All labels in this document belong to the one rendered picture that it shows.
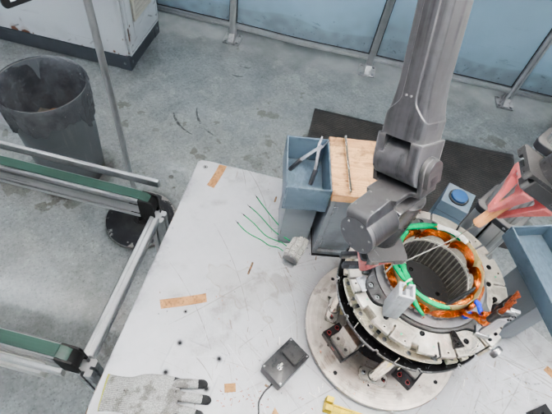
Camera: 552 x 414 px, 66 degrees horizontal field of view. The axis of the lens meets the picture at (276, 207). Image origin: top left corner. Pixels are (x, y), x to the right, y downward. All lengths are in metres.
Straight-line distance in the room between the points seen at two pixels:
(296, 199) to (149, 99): 1.92
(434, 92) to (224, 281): 0.77
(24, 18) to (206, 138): 1.37
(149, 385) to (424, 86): 0.83
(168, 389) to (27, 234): 1.43
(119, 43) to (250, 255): 2.02
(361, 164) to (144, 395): 0.72
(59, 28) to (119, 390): 2.45
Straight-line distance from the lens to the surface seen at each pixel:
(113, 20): 2.86
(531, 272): 1.09
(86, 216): 2.28
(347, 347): 1.07
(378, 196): 0.58
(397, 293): 0.76
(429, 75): 0.55
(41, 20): 3.17
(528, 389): 1.30
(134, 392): 1.06
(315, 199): 1.01
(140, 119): 2.69
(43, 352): 1.17
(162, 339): 1.10
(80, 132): 2.12
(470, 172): 2.82
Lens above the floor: 1.82
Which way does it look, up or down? 54 degrees down
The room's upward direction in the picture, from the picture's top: 11 degrees clockwise
